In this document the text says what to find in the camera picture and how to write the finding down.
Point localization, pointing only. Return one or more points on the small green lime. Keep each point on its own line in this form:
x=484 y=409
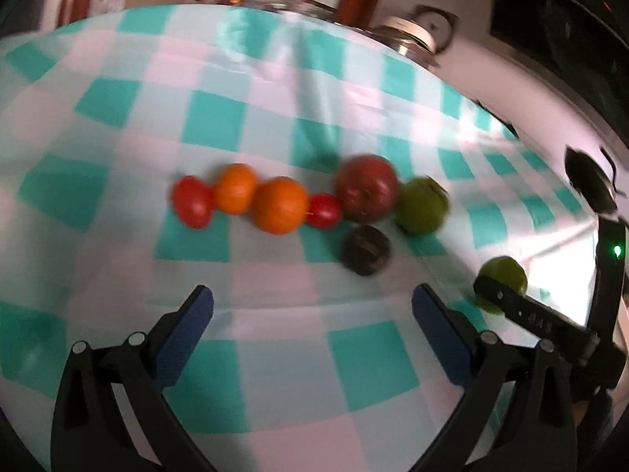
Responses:
x=508 y=274

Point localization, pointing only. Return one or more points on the green apple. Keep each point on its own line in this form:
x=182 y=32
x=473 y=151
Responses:
x=422 y=205

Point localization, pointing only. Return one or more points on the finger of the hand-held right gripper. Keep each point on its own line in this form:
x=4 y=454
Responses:
x=535 y=317

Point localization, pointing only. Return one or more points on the black appliance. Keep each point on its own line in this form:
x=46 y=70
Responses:
x=540 y=10

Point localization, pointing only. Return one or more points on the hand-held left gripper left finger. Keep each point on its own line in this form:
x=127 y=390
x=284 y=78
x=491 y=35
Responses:
x=189 y=324

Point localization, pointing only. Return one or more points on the small round red tomato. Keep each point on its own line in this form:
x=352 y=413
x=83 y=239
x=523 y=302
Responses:
x=324 y=210

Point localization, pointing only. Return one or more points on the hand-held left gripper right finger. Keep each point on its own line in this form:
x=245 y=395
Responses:
x=440 y=334

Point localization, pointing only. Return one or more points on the black object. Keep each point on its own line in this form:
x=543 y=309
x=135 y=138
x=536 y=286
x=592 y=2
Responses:
x=589 y=182

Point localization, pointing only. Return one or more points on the red apple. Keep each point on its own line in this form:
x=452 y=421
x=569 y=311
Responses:
x=366 y=187

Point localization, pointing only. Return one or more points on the oval red tomato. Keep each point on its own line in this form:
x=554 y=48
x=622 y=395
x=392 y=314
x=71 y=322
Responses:
x=192 y=201

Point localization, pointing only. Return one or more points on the large orange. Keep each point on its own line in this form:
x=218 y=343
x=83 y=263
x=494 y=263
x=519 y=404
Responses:
x=279 y=205

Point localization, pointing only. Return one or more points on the teal checked tablecloth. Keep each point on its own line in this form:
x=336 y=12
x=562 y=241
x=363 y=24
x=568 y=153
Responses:
x=295 y=108

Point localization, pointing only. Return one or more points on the small orange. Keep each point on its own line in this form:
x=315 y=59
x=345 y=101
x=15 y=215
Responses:
x=237 y=188

